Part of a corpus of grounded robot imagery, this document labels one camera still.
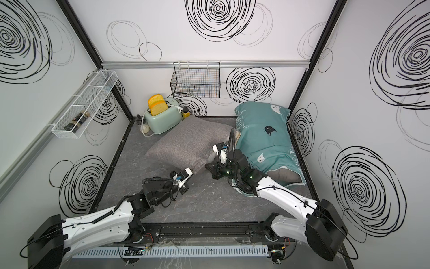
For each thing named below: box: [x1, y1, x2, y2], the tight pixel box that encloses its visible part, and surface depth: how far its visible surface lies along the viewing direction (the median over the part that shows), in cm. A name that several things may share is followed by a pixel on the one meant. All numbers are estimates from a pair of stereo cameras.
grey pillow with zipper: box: [145, 116, 236, 175], surface depth 85 cm
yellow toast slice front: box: [150, 100, 169, 117], surface depth 101 cm
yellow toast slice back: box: [147, 93, 166, 109], surface depth 103 cm
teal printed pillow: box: [231, 101, 307, 197], surface depth 91 cm
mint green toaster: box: [144, 97, 184, 135], surface depth 107 cm
